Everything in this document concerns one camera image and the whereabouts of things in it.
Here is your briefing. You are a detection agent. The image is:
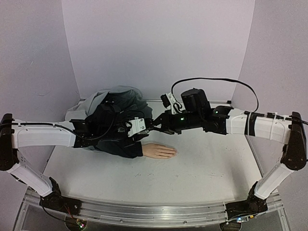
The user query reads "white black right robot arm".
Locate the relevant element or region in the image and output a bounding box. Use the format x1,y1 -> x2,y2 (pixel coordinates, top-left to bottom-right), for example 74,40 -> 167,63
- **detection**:
150,89 -> 307,220

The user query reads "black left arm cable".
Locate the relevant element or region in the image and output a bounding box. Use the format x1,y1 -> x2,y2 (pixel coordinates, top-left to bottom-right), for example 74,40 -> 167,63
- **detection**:
0,105 -> 121,140

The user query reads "mannequin hand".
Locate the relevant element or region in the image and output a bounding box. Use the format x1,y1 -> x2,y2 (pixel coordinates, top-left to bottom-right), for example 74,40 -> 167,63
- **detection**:
142,143 -> 177,159

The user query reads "aluminium front rail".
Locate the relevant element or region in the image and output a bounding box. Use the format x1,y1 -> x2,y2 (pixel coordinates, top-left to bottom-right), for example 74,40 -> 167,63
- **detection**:
26,193 -> 283,227

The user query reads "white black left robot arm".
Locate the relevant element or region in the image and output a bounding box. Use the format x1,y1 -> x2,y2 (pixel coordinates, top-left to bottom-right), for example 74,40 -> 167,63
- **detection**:
0,114 -> 154,215

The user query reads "dark jacket with grey lining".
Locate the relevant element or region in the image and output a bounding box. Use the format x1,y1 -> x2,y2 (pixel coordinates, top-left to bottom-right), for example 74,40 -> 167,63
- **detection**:
65,86 -> 153,158

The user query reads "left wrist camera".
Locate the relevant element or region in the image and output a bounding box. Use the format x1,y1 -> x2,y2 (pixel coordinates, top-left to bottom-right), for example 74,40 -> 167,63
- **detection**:
126,117 -> 146,137

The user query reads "black right camera cable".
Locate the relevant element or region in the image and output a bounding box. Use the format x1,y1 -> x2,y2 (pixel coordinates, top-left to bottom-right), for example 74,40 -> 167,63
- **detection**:
170,77 -> 259,113

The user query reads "aluminium table edge strip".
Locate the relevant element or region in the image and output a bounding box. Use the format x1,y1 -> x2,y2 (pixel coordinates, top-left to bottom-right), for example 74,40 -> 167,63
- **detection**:
146,98 -> 232,105

